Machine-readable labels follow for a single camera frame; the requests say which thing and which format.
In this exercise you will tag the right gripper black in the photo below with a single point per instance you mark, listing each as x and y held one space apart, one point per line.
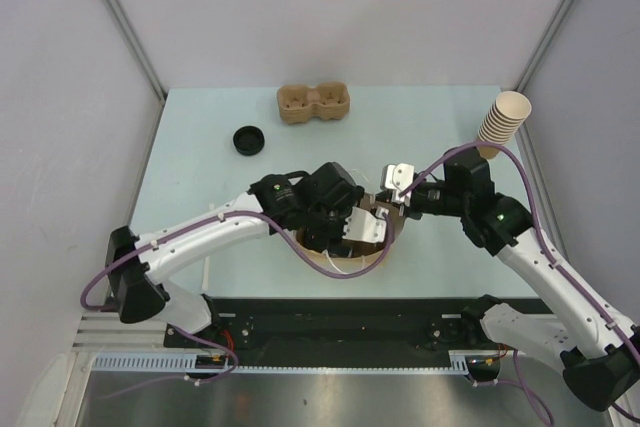
411 210

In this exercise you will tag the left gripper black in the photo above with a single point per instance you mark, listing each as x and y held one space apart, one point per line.
322 239

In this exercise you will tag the brown paper bag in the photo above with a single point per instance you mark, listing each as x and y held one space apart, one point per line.
355 256

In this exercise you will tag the white straw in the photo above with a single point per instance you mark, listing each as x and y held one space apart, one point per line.
206 271

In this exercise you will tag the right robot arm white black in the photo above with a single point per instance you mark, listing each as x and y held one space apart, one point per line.
595 348

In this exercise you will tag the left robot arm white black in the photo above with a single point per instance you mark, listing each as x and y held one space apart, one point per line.
324 205

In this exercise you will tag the stack of black lids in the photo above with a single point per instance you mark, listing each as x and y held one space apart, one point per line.
248 140

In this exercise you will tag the brown pulp cup carrier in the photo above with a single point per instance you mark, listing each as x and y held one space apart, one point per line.
297 104

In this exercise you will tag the stack of paper cups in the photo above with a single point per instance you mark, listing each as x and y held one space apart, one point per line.
505 116

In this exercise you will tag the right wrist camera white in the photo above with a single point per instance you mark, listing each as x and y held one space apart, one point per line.
395 179

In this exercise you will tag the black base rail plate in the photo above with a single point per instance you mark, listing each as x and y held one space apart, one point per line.
351 334

